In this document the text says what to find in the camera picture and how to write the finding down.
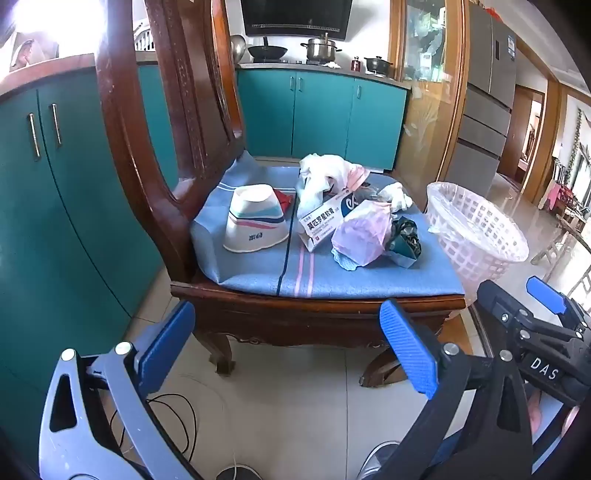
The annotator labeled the black floor cable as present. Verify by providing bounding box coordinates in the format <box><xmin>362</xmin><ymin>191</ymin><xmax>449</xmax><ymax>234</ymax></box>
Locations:
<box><xmin>148</xmin><ymin>392</ymin><xmax>199</xmax><ymax>467</ymax></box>

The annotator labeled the teal cabinet stone countertop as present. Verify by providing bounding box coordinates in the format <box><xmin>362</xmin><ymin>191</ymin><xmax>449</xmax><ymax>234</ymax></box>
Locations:
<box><xmin>139</xmin><ymin>62</ymin><xmax>411</xmax><ymax>171</ymax></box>

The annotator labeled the dark green wrapper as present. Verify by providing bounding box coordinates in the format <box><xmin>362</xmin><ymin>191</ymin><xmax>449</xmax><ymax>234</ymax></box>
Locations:
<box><xmin>387</xmin><ymin>217</ymin><xmax>422</xmax><ymax>269</ymax></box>

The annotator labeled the blue striped seat cushion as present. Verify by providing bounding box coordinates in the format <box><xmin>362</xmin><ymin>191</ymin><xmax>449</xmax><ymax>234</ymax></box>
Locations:
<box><xmin>190</xmin><ymin>152</ymin><xmax>466</xmax><ymax>300</ymax></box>

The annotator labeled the black wok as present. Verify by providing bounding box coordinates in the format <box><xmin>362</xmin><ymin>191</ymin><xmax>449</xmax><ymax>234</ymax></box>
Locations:
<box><xmin>248</xmin><ymin>36</ymin><xmax>288</xmax><ymax>61</ymax></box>

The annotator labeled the pink plastic basket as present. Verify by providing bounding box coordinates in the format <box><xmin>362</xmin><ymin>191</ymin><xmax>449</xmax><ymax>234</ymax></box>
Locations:
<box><xmin>425</xmin><ymin>181</ymin><xmax>530</xmax><ymax>305</ymax></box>

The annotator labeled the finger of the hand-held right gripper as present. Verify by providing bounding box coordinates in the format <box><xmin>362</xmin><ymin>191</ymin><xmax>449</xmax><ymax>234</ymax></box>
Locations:
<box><xmin>526</xmin><ymin>276</ymin><xmax>591</xmax><ymax>330</ymax></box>
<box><xmin>476</xmin><ymin>279</ymin><xmax>555</xmax><ymax>342</ymax></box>

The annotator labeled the white paper bowl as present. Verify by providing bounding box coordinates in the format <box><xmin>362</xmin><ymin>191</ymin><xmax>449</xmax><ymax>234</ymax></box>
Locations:
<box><xmin>223</xmin><ymin>184</ymin><xmax>291</xmax><ymax>254</ymax></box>

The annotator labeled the person's white shoe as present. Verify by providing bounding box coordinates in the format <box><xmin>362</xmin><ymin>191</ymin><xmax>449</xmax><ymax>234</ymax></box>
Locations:
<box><xmin>358</xmin><ymin>440</ymin><xmax>400</xmax><ymax>480</ymax></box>

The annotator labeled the white crumpled tissue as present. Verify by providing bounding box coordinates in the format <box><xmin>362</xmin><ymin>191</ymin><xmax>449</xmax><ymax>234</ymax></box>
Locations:
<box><xmin>379</xmin><ymin>182</ymin><xmax>414</xmax><ymax>213</ymax></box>

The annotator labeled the white dish rack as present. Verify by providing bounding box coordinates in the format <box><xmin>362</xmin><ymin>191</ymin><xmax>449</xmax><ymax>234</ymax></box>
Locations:
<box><xmin>134</xmin><ymin>23</ymin><xmax>155</xmax><ymax>51</ymax></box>

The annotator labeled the black casserole pot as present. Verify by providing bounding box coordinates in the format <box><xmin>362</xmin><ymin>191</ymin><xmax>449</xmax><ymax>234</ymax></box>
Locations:
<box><xmin>364</xmin><ymin>55</ymin><xmax>394</xmax><ymax>75</ymax></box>

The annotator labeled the teal quilted cloth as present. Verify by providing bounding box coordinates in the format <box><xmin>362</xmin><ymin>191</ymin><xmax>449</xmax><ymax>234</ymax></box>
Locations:
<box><xmin>331</xmin><ymin>199</ymin><xmax>394</xmax><ymax>271</ymax></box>

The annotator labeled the wood framed glass door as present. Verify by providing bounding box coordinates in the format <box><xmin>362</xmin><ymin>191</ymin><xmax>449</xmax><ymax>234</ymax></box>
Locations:
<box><xmin>388</xmin><ymin>0</ymin><xmax>469</xmax><ymax>204</ymax></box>

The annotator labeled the white medicine box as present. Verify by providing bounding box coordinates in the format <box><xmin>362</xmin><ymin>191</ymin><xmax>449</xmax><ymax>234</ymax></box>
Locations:
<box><xmin>298</xmin><ymin>191</ymin><xmax>365</xmax><ymax>254</ymax></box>

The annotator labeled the steel cooking pot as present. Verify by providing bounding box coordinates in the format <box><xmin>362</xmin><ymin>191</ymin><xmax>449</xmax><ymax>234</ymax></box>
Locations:
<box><xmin>300</xmin><ymin>33</ymin><xmax>342</xmax><ymax>64</ymax></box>

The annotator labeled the clear crumpled wrapper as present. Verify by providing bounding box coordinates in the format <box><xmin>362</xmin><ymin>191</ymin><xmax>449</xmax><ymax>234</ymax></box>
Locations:
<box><xmin>358</xmin><ymin>182</ymin><xmax>393</xmax><ymax>204</ymax></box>

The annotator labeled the silver refrigerator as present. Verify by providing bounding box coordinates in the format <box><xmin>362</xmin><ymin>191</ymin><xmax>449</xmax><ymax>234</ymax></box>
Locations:
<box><xmin>445</xmin><ymin>0</ymin><xmax>518</xmax><ymax>197</ymax></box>

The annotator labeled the white plastic bag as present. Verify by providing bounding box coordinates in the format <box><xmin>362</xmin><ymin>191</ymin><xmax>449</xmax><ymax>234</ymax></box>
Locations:
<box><xmin>295</xmin><ymin>154</ymin><xmax>356</xmax><ymax>217</ymax></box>

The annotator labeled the wooden bench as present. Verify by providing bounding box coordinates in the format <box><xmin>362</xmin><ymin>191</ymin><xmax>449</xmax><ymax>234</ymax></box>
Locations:
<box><xmin>531</xmin><ymin>213</ymin><xmax>591</xmax><ymax>296</ymax></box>

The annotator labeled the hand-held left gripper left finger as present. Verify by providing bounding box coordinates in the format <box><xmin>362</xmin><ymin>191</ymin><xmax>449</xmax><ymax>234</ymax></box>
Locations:
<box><xmin>38</xmin><ymin>300</ymin><xmax>204</xmax><ymax>480</ymax></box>

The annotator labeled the pink plastic bag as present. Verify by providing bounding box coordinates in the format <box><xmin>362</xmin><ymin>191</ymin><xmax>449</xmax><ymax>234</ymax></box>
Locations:
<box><xmin>345</xmin><ymin>166</ymin><xmax>369</xmax><ymax>191</ymax></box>

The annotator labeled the teal cabinet wooden top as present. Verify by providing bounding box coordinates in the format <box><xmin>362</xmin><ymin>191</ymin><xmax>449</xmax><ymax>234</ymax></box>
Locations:
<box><xmin>0</xmin><ymin>53</ymin><xmax>181</xmax><ymax>416</ymax></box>

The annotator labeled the carved wooden chair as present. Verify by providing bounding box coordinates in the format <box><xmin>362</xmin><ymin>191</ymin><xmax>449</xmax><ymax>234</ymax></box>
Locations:
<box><xmin>95</xmin><ymin>0</ymin><xmax>467</xmax><ymax>388</ymax></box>

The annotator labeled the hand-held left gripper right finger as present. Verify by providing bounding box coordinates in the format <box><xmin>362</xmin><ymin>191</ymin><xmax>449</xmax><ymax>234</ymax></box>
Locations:
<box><xmin>379</xmin><ymin>300</ymin><xmax>536</xmax><ymax>480</ymax></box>

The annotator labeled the black range hood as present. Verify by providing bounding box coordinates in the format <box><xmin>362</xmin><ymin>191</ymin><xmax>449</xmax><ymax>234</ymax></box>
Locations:
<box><xmin>240</xmin><ymin>0</ymin><xmax>354</xmax><ymax>40</ymax></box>

